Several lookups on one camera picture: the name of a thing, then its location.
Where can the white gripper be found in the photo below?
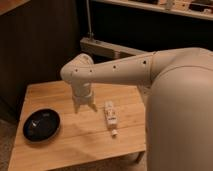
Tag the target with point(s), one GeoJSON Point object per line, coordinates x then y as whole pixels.
{"type": "Point", "coordinates": [83, 94]}

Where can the white plastic bottle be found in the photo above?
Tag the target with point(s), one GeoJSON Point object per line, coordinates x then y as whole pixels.
{"type": "Point", "coordinates": [111, 118]}

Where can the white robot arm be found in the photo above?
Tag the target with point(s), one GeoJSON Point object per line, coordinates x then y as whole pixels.
{"type": "Point", "coordinates": [179, 108]}

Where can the black ceramic bowl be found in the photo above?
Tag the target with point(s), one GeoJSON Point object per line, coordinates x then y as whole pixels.
{"type": "Point", "coordinates": [41, 125]}

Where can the wooden table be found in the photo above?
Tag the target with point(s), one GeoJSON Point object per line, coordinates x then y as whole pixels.
{"type": "Point", "coordinates": [82, 137]}

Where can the long grey metal case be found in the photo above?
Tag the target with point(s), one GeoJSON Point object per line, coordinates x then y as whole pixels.
{"type": "Point", "coordinates": [108, 50]}

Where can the metal pole stand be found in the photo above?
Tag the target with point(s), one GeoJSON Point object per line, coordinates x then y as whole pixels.
{"type": "Point", "coordinates": [90, 31]}

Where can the dark wooden cabinet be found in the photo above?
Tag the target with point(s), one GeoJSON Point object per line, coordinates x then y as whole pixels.
{"type": "Point", "coordinates": [36, 39]}

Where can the wooden shelf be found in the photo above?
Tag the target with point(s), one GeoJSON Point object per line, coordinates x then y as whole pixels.
{"type": "Point", "coordinates": [187, 8]}

